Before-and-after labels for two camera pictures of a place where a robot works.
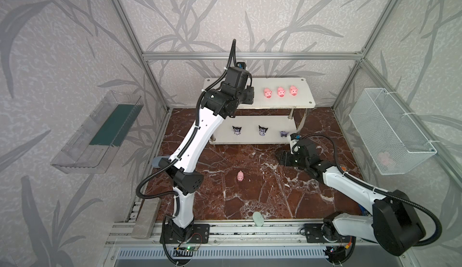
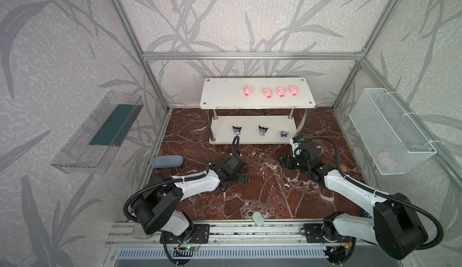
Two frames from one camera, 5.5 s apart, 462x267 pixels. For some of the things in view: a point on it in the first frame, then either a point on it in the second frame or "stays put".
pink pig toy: (293, 90) stays put
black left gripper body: (247, 96) → (239, 175)
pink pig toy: (267, 92) stays put
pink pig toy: (281, 92) stays put
